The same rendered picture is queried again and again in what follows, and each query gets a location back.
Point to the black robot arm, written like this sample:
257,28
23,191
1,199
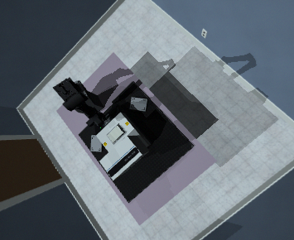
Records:
75,99

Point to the white multi-well plate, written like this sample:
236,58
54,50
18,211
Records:
115,134

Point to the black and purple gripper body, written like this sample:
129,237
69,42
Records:
101,115

